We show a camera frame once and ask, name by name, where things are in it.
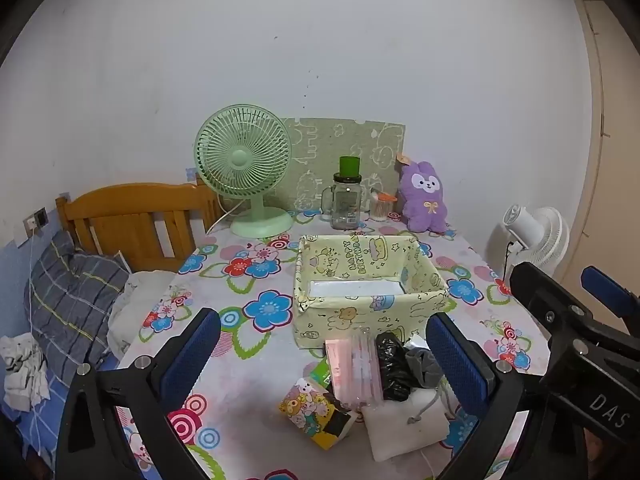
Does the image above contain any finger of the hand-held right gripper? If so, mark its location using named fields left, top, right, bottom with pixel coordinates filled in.
left=581, top=266, right=640, bottom=320
left=509, top=261, right=608, bottom=345

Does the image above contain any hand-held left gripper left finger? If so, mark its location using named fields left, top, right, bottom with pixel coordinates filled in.
left=56, top=307, right=223, bottom=480

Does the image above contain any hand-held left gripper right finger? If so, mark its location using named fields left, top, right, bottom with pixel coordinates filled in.
left=425, top=312, right=588, bottom=480

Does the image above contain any grey sock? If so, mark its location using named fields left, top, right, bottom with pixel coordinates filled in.
left=404, top=337, right=443, bottom=390

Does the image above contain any black plastic bag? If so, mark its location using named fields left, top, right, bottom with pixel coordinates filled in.
left=375, top=331, right=418, bottom=403

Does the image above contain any white drawstring pouch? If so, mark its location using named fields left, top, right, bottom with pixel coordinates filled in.
left=360, top=387, right=451, bottom=463

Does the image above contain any pink striped clear packet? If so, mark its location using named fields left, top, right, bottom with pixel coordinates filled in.
left=350, top=327, right=386, bottom=408

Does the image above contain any yellow printed fabric box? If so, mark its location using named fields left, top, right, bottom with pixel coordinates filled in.
left=292, top=232, right=449, bottom=350

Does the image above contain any cartoon printed tissue pack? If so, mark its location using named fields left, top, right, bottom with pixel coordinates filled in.
left=278, top=377, right=358, bottom=452

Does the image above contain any white standing fan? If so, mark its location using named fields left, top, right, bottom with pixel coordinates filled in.
left=487, top=204, right=571, bottom=281

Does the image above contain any floral tablecloth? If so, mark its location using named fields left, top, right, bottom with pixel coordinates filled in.
left=112, top=207, right=551, bottom=480

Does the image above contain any white blanket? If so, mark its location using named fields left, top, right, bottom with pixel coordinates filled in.
left=107, top=270, right=176, bottom=356

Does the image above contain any beige door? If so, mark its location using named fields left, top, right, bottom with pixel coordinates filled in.
left=555, top=0, right=640, bottom=321

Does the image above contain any grey plaid pillow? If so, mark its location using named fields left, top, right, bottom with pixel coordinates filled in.
left=22, top=230, right=132, bottom=388

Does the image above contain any purple plush rabbit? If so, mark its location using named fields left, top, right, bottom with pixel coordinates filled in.
left=396, top=152, right=447, bottom=234

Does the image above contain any wooden bed headboard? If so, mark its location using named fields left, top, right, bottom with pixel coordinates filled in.
left=55, top=182, right=226, bottom=275

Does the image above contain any crumpled white cloth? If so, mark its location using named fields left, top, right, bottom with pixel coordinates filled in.
left=0, top=332, right=51, bottom=413

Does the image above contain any blue bed sheet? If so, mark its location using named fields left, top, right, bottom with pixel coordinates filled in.
left=0, top=350, right=126, bottom=480

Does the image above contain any small jar with orange lid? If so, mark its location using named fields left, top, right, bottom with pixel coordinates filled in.
left=369, top=187, right=397, bottom=222

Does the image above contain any glass jar with green lid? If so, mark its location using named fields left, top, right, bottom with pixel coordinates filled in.
left=320, top=156, right=373, bottom=231

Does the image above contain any green desk fan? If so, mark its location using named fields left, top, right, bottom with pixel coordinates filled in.
left=194, top=104, right=295, bottom=239

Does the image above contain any green printed board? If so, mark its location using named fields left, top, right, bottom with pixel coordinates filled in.
left=277, top=117, right=407, bottom=213

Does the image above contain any white fan cord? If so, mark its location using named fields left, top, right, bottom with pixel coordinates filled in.
left=205, top=200, right=247, bottom=236

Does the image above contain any white charging cable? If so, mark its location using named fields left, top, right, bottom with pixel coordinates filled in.
left=27, top=227, right=38, bottom=336

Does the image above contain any wall socket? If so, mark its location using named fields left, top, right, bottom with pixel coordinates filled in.
left=24, top=208, right=49, bottom=235

